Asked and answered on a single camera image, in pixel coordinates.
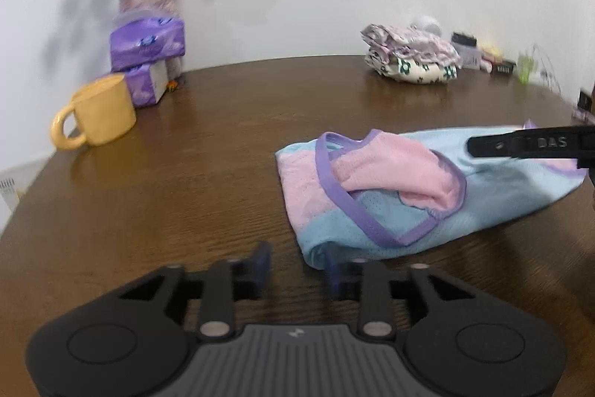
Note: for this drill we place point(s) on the purple textured vase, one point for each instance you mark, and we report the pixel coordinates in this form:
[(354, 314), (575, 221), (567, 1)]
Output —
[(136, 9)]

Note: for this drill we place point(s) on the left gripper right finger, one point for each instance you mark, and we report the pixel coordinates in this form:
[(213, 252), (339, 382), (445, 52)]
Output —
[(451, 336)]

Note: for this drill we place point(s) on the lower purple tissue pack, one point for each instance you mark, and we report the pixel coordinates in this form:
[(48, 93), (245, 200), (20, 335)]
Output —
[(146, 83)]

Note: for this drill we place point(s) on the pink blue mesh vest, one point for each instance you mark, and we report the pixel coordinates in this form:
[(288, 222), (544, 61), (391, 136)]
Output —
[(392, 195)]

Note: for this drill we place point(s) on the folded pink floral garment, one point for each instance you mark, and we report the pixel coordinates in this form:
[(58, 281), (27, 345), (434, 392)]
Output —
[(409, 44)]

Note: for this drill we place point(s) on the green spray bottle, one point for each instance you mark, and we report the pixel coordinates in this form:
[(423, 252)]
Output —
[(525, 67)]

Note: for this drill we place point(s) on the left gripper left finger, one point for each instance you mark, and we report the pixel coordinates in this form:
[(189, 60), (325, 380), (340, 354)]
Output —
[(140, 337)]

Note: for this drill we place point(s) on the purple tissue pack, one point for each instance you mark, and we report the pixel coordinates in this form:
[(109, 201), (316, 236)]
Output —
[(146, 83), (146, 40)]

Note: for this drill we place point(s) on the yellow ceramic mug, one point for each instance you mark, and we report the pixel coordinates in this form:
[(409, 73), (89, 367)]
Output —
[(97, 114)]

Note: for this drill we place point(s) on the black phone holder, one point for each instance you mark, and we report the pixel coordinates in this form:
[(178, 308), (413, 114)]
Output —
[(585, 101)]

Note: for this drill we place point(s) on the black charger on tin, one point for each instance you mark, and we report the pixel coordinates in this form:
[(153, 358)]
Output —
[(463, 39)]

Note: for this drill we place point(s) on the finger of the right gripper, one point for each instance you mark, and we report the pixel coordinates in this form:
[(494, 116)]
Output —
[(497, 144)]

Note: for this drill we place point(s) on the white astronaut speaker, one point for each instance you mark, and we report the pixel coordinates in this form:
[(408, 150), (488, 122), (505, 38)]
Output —
[(428, 24)]

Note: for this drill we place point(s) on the black red gift box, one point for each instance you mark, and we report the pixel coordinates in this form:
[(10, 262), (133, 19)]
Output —
[(500, 68)]

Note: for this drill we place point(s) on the folded green flower garment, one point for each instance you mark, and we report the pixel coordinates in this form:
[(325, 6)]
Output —
[(410, 71)]

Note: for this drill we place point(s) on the upper purple tissue pack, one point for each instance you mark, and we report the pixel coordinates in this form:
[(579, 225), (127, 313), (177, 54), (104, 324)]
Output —
[(146, 40)]

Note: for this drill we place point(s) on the yellow sticky note stack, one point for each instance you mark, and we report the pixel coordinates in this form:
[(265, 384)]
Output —
[(491, 53)]

